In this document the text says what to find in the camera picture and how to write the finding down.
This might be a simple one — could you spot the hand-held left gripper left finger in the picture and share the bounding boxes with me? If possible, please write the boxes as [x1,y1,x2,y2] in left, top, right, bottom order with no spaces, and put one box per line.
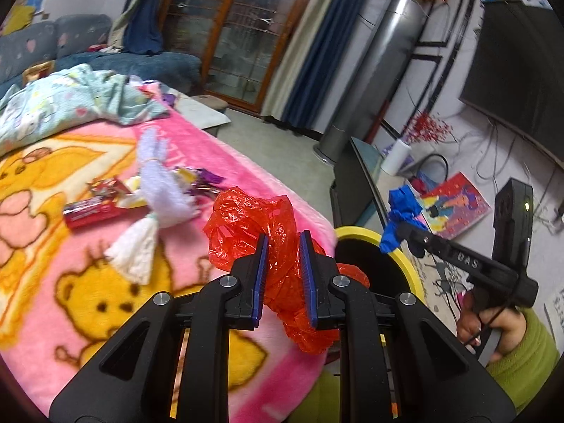
[48,233,270,423]

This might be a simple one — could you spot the blue sofa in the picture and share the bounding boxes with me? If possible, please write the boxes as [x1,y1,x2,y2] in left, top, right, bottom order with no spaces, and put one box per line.
[0,14,203,93]

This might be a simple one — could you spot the person's right forearm green sleeve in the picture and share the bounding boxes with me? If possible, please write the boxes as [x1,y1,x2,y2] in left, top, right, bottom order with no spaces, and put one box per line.
[487,306,564,412]

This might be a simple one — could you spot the silver tower air conditioner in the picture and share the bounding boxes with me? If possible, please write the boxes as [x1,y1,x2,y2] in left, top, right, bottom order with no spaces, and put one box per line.
[313,0,430,167]

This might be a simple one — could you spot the blue plastic bag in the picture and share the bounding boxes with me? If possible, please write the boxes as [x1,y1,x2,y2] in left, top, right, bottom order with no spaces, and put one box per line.
[380,185,424,254]

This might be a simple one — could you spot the white ribbed vase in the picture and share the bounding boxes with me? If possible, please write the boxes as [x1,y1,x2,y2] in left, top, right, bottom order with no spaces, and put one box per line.
[381,138,415,176]

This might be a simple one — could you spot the red silver candy wrapper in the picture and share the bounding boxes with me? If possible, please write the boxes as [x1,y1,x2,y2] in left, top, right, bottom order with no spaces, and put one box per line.
[90,176,133,197]

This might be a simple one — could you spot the colourful map wall poster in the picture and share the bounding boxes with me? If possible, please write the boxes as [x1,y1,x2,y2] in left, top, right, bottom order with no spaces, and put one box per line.
[0,0,48,36]

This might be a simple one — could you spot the pink bear print blanket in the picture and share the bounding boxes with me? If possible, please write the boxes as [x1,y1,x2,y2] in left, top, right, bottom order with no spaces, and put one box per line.
[0,106,338,417]

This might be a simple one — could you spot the deer print table cover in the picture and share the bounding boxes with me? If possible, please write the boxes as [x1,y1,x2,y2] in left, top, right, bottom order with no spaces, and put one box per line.
[407,242,564,318]

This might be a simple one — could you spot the gold red box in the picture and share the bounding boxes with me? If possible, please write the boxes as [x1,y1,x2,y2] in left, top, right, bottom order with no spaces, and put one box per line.
[24,64,54,85]

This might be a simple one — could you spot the yellow white plastic bag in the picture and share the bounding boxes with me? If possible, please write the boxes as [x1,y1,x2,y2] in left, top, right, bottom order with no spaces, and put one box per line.
[117,176,147,209]

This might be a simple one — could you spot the black television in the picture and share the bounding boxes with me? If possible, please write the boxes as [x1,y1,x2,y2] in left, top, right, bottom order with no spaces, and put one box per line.
[458,0,564,167]

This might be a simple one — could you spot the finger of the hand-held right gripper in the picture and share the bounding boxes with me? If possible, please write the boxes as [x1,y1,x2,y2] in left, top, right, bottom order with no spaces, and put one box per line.
[396,222,520,283]

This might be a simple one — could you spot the black power cable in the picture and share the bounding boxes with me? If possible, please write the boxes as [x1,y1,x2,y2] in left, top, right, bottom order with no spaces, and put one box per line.
[416,153,451,188]

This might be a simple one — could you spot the person's green jacket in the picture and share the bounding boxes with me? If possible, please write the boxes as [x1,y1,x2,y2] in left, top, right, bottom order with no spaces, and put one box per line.
[300,368,350,423]

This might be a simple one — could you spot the yellow-rimmed black trash bin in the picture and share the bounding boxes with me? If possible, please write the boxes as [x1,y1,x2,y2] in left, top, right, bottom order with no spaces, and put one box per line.
[332,226,426,349]

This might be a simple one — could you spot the white coffee table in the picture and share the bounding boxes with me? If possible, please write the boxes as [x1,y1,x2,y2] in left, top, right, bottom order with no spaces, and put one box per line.
[176,92,233,138]

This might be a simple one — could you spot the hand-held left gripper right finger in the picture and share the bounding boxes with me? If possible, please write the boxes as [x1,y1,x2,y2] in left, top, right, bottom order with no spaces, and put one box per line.
[299,230,517,423]

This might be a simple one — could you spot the dark red snack bar wrapper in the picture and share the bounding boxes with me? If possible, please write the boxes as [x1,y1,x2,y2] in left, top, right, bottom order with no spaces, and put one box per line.
[63,198,128,230]

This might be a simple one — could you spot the person's right hand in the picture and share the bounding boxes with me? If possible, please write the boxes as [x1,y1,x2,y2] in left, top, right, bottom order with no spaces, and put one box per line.
[456,293,528,364]

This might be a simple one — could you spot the light blue printed blanket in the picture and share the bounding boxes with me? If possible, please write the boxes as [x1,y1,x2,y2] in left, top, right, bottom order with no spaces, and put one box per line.
[0,64,170,151]

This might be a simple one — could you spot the red berry branches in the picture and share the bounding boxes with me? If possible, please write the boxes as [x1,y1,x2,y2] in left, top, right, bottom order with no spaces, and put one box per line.
[403,112,459,146]

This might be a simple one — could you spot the wooden framed glass door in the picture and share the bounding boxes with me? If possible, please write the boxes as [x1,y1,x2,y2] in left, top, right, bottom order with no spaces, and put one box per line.
[156,0,327,111]

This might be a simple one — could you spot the red plastic bag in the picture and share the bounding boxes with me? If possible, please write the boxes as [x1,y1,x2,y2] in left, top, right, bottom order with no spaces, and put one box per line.
[203,187,371,354]

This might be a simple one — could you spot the colourful figure painting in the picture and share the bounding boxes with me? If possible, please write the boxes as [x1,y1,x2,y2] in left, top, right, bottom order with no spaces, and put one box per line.
[416,172,492,239]

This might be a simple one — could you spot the blue curtain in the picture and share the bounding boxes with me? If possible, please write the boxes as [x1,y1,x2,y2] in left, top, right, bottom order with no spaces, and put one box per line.
[110,0,172,56]
[262,0,375,132]

